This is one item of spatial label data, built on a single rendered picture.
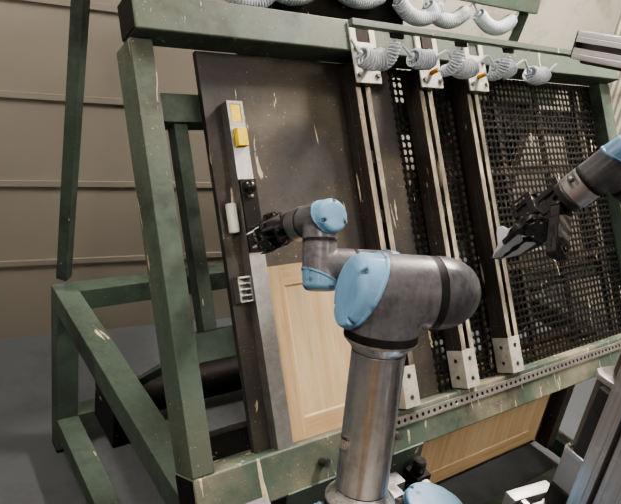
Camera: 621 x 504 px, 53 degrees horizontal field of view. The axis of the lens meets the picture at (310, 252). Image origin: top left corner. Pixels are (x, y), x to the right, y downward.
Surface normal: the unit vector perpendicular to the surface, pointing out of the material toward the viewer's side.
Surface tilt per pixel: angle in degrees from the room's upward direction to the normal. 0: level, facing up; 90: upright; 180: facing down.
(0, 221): 90
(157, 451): 0
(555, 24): 90
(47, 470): 0
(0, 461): 0
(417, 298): 73
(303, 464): 60
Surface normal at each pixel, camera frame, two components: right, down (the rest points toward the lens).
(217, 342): 0.56, -0.12
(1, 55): 0.43, 0.40
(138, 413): 0.15, -0.92
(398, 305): 0.25, 0.21
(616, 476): -0.89, 0.04
